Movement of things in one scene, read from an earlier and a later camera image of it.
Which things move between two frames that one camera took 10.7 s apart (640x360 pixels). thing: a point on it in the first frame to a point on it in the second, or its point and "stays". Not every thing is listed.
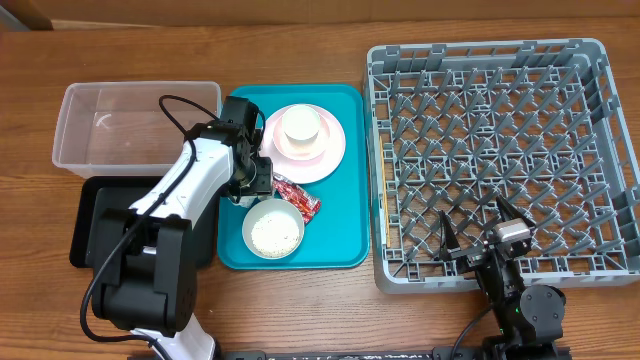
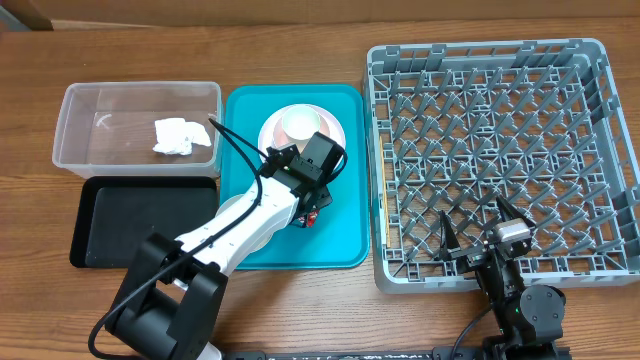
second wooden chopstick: (385, 200) stays
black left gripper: (263, 181) to (326, 192)
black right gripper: (471, 257) stays
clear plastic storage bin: (130, 129) stays
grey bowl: (273, 228) to (228, 201)
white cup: (301, 123) stays
